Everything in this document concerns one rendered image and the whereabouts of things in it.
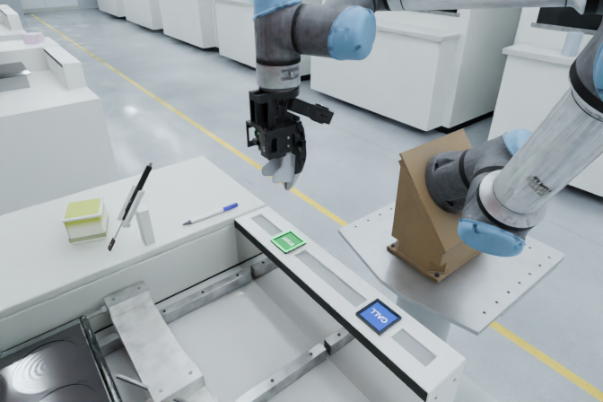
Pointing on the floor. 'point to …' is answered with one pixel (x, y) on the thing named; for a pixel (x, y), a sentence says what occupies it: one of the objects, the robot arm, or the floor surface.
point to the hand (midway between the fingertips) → (290, 182)
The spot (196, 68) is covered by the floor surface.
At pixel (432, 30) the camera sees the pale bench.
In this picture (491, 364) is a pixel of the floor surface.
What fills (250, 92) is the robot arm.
